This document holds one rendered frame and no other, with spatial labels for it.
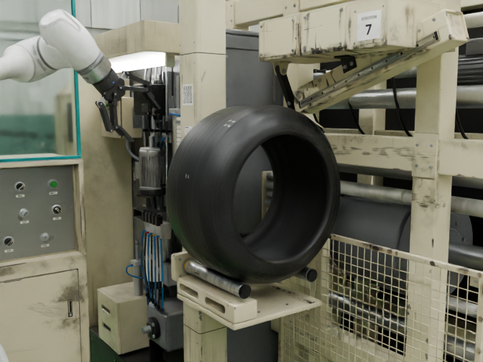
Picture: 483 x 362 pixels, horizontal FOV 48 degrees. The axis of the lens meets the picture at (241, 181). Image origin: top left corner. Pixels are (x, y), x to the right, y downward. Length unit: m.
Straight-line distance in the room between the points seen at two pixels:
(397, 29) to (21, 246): 1.51
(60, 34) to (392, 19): 0.92
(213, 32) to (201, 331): 1.10
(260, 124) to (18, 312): 1.15
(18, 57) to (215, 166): 0.60
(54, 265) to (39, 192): 0.28
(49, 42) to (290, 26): 0.83
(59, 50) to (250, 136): 0.57
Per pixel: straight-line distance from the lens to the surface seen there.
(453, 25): 1.73
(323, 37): 1.81
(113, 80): 1.59
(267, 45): 2.03
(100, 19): 11.21
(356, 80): 1.88
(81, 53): 1.53
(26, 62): 1.58
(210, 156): 1.56
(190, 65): 1.97
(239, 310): 1.68
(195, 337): 2.13
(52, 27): 1.51
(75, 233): 2.23
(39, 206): 2.16
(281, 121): 1.65
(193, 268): 1.89
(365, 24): 1.69
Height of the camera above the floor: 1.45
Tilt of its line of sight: 7 degrees down
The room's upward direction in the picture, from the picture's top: straight up
